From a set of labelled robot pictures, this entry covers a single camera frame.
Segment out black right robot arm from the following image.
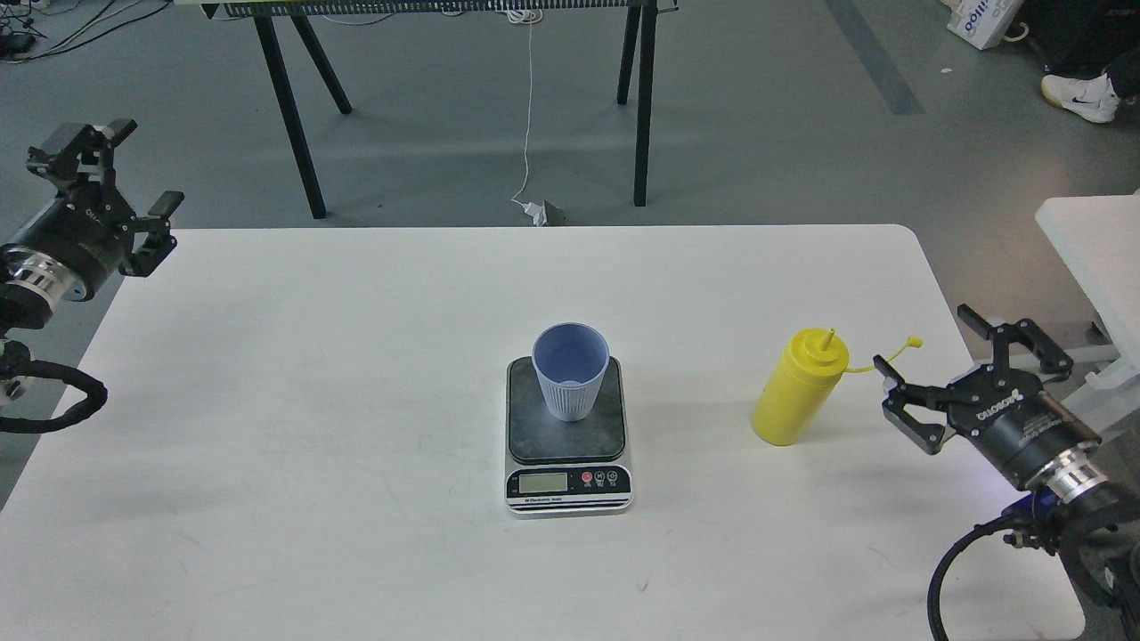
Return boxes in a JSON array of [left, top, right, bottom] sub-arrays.
[[873, 305, 1139, 640]]

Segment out yellow squeeze bottle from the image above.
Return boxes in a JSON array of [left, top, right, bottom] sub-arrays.
[[752, 328, 876, 446]]

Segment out white power adapter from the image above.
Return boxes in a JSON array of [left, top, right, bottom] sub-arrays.
[[524, 200, 567, 227]]

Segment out white cardboard box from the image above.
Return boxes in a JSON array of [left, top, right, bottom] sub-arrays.
[[946, 1, 1031, 50]]

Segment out black trestle table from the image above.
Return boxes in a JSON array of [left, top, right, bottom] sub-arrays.
[[188, 1, 679, 222]]

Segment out white sneaker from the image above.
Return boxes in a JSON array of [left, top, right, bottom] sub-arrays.
[[1039, 73, 1119, 123]]

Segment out digital kitchen scale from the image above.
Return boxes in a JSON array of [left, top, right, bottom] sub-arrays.
[[504, 357, 634, 518]]

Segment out floor cables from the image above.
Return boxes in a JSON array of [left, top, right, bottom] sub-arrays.
[[0, 0, 170, 63]]

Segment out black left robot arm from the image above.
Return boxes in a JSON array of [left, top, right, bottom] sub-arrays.
[[1, 117, 184, 435]]

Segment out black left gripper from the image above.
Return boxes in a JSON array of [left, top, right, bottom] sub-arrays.
[[7, 117, 186, 303]]

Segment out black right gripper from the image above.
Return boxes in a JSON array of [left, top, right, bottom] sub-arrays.
[[872, 305, 1105, 490]]

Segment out white hanging cable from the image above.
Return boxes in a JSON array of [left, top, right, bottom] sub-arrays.
[[508, 9, 539, 211]]

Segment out blue ribbed plastic cup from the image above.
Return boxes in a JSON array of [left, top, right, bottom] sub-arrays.
[[531, 323, 611, 422]]

